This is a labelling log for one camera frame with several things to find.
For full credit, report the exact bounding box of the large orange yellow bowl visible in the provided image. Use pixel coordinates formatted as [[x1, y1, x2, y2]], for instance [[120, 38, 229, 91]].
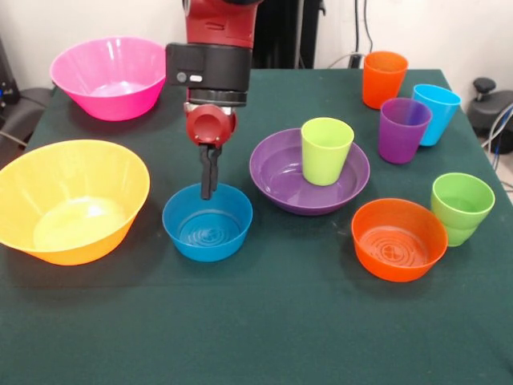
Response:
[[0, 139, 151, 266]]

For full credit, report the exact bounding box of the black computer tower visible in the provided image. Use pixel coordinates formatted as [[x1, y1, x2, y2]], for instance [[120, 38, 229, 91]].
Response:
[[0, 35, 21, 117]]

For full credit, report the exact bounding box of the orange cup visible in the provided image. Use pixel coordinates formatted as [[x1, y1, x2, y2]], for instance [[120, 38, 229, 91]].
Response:
[[362, 51, 409, 110]]

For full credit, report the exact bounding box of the black equipment with knob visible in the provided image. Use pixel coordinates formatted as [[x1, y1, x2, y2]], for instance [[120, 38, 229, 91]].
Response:
[[467, 78, 513, 140]]

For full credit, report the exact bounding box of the black cable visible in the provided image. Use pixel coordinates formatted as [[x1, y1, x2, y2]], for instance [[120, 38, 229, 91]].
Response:
[[363, 0, 377, 54], [354, 0, 362, 55]]

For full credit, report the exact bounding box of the lime yellow cup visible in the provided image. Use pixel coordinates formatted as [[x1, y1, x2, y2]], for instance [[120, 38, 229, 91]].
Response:
[[300, 117, 355, 187]]

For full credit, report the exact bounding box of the small orange bowl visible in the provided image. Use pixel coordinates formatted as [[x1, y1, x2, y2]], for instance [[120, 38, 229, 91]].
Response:
[[350, 197, 449, 283]]

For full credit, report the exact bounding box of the dark green tablecloth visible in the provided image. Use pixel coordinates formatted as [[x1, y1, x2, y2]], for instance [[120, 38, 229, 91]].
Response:
[[0, 67, 513, 385]]

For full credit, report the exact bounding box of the purple bowl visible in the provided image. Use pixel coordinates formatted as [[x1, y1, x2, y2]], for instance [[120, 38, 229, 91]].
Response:
[[248, 128, 371, 217]]

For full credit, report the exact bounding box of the small blue bowl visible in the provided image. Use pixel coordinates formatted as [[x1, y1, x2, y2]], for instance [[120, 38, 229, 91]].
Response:
[[161, 182, 254, 264]]

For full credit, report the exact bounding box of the white cable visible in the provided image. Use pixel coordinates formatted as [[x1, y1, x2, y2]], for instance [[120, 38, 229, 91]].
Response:
[[326, 51, 356, 70]]

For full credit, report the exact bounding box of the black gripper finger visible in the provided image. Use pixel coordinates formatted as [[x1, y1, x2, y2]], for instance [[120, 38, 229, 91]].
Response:
[[209, 144, 224, 192], [196, 144, 214, 201]]

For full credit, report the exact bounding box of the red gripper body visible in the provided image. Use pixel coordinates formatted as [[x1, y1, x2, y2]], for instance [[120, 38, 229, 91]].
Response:
[[184, 102, 238, 147]]

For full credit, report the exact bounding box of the green cup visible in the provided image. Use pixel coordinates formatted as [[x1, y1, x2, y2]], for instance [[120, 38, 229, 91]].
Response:
[[430, 172, 496, 232], [440, 222, 481, 248]]

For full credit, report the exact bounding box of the blue cable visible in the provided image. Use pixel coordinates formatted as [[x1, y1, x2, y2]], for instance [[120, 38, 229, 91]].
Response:
[[483, 102, 513, 169]]

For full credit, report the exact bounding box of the large pink bowl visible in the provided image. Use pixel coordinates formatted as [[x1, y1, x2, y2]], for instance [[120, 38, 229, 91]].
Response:
[[49, 35, 168, 122]]

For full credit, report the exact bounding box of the blue cup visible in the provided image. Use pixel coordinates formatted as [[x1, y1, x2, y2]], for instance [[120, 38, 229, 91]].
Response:
[[412, 83, 462, 148]]

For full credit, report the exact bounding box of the purple cup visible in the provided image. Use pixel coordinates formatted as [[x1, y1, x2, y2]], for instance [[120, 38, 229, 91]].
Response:
[[378, 97, 433, 165]]

